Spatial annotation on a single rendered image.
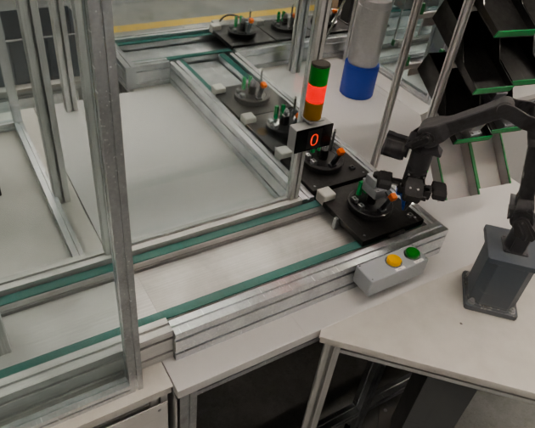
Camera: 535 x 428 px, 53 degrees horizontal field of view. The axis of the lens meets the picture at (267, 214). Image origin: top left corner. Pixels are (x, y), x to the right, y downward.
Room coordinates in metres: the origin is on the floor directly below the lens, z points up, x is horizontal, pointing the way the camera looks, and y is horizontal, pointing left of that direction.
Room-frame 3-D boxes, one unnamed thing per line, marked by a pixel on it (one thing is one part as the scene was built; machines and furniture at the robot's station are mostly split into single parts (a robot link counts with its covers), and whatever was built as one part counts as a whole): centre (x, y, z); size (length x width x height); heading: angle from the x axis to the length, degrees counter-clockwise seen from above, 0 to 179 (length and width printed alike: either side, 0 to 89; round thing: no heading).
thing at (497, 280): (1.12, -0.67, 0.96); 0.15 x 0.15 x 0.20; 81
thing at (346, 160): (1.54, -0.16, 1.01); 0.24 x 0.24 x 0.13; 35
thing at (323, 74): (1.31, -0.09, 1.38); 0.05 x 0.05 x 0.05
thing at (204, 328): (1.04, -0.17, 0.91); 0.89 x 0.06 x 0.11; 125
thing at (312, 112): (1.31, -0.09, 1.28); 0.05 x 0.05 x 0.05
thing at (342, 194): (1.33, -0.31, 0.96); 0.24 x 0.24 x 0.02; 35
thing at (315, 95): (1.31, -0.09, 1.33); 0.05 x 0.05 x 0.05
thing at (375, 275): (1.10, -0.36, 0.93); 0.21 x 0.07 x 0.06; 125
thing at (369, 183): (1.33, -0.30, 1.06); 0.08 x 0.04 x 0.07; 35
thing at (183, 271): (1.17, -0.05, 0.91); 0.84 x 0.28 x 0.10; 125
